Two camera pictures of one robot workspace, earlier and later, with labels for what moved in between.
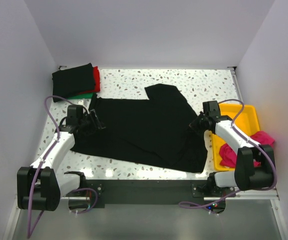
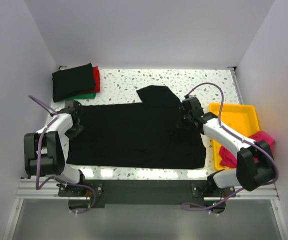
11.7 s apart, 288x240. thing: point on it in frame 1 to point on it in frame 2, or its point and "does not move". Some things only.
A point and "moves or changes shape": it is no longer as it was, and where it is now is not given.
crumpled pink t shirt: x=228 y=156 does not move
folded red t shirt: x=96 y=80 does not move
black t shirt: x=156 y=132 moves or changes shape
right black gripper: x=194 y=125 to x=180 y=124
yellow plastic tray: x=247 y=122 does not move
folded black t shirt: x=69 y=81 does not move
